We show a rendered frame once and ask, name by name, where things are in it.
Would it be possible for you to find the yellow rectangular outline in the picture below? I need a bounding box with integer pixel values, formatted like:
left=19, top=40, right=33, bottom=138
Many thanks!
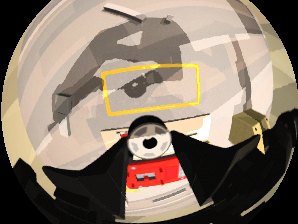
left=101, top=64, right=201, bottom=116

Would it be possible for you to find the black and white wheel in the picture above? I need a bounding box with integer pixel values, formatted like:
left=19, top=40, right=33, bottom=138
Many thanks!
left=126, top=116, right=172, bottom=160

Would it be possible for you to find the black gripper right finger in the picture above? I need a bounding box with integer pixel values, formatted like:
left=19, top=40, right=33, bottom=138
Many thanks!
left=169, top=131, right=261, bottom=206

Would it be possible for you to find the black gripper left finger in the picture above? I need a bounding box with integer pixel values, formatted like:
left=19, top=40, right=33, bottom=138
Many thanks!
left=41, top=136, right=129, bottom=220

